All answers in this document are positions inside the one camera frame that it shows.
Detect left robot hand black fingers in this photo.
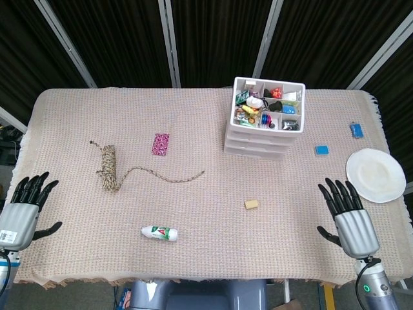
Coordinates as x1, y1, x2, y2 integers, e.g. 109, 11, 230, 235
0, 171, 63, 251

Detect beige woven tablecloth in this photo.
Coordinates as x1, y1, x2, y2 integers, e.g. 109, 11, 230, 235
12, 86, 413, 290

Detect grey metal frame post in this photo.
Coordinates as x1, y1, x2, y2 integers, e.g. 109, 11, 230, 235
34, 0, 97, 88
157, 0, 181, 88
347, 19, 413, 90
0, 106, 28, 133
252, 0, 285, 80

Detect brown cardboard piece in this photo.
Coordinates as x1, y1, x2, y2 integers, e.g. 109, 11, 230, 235
279, 298, 303, 310

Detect blue and pink snack packet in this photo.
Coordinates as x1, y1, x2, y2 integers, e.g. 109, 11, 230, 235
117, 287, 132, 310

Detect white drawer organizer with items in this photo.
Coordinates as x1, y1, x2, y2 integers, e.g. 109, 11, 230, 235
223, 76, 306, 161

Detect white round plate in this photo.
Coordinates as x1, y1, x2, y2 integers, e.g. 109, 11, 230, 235
346, 148, 407, 203

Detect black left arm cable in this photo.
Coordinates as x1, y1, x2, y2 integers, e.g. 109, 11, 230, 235
0, 253, 12, 291

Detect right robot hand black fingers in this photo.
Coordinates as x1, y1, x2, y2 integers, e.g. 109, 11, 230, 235
316, 178, 381, 259

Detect pink patterned card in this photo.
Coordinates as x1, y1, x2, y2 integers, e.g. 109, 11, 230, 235
151, 132, 170, 157

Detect clear drawer with white paper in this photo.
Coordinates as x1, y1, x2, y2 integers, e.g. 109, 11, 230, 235
225, 128, 299, 143

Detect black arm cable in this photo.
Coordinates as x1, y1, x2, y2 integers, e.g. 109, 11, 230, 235
0, 253, 12, 291
354, 257, 375, 293

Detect braided twine bundle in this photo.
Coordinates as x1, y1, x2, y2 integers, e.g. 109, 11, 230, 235
89, 139, 206, 193

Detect white bottle green label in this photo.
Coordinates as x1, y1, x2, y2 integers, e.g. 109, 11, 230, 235
141, 225, 179, 242

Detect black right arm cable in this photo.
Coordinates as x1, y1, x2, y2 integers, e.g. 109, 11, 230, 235
354, 257, 375, 293

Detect grey robot torso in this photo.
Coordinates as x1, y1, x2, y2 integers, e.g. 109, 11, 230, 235
128, 279, 268, 310

